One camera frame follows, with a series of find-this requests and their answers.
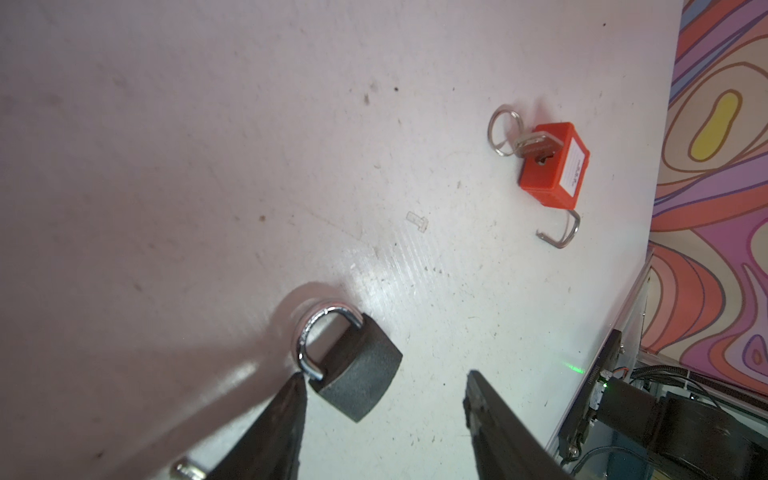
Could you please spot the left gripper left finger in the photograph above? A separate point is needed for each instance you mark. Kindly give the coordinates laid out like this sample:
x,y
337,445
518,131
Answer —
x,y
270,448

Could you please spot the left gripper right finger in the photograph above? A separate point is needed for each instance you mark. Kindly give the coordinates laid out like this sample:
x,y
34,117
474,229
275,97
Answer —
x,y
502,445

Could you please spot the small black padlock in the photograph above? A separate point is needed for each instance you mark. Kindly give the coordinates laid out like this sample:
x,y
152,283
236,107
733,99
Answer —
x,y
358,369

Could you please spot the red padlock with keys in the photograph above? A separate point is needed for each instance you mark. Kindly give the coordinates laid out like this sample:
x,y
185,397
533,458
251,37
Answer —
x,y
555,161

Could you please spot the brass padlock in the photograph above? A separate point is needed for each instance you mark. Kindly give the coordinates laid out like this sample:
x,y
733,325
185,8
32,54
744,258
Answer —
x,y
185,468

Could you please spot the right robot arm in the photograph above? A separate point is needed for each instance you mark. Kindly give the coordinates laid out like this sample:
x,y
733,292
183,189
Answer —
x,y
685,438

